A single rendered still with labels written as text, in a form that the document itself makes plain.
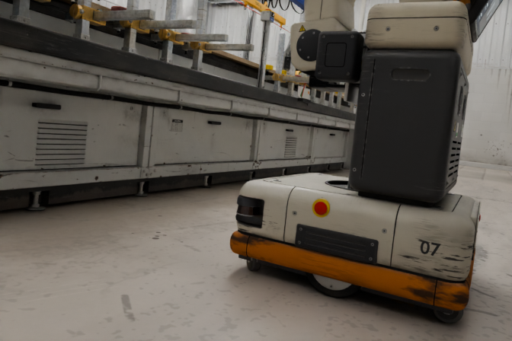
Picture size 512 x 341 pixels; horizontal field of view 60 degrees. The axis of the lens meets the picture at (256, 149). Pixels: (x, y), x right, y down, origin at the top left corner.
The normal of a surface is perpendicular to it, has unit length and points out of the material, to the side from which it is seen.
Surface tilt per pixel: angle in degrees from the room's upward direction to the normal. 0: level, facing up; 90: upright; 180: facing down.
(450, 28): 90
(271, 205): 90
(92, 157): 90
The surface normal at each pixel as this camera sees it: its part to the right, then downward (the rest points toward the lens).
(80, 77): 0.88, 0.11
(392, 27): -0.47, 0.00
